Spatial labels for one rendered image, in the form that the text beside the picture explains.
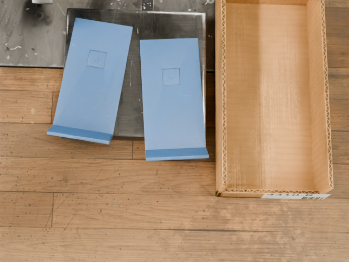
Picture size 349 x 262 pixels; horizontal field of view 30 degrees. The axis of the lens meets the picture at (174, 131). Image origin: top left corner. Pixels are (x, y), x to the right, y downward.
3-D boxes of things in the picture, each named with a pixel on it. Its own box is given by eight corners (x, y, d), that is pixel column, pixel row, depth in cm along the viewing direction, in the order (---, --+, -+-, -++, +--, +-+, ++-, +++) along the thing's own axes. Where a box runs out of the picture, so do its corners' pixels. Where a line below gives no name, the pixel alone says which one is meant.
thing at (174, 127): (146, 166, 75) (146, 160, 72) (139, 41, 78) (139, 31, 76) (206, 162, 75) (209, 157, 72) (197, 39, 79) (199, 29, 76)
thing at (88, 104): (50, 140, 75) (46, 133, 72) (76, 18, 79) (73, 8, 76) (110, 149, 75) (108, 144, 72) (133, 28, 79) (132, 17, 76)
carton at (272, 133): (214, 198, 77) (222, 186, 69) (214, 3, 83) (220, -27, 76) (321, 200, 77) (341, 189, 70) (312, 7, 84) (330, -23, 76)
